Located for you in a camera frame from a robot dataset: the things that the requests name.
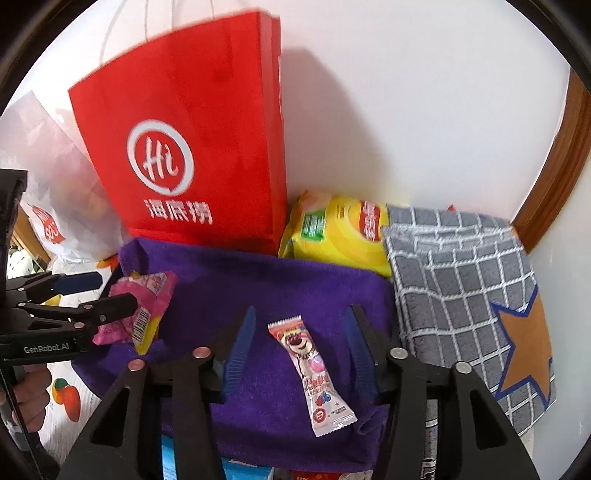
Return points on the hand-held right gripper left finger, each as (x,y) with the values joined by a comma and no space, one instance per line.
(238,355)

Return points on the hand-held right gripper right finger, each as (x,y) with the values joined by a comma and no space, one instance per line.
(360,350)

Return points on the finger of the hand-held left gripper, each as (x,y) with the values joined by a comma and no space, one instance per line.
(83,281)
(111,308)

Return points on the large pink snack packet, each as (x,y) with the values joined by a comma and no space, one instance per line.
(147,295)

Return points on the white bear print candy packet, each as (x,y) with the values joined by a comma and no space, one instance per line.
(309,364)

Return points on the purple towel lined tray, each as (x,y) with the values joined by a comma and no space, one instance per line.
(277,286)

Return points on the person's left hand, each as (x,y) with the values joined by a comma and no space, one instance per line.
(30,397)

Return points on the white floral pillow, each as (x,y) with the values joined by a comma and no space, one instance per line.
(21,264)

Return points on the fruit print tablecloth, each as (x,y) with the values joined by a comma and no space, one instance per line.
(64,415)

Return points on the wooden bed headboard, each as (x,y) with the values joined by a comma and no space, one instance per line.
(21,233)

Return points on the yellow snack bag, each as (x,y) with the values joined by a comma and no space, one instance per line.
(341,240)

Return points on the grey checked cloth with star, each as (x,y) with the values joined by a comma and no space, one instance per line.
(452,286)

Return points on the blue tissue pack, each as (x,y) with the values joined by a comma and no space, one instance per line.
(242,471)

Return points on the white plastic bag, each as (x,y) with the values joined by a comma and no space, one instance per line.
(55,152)

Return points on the red paper bag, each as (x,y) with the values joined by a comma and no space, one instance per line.
(194,92)

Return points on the wooden door frame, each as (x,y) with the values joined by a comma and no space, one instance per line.
(554,184)

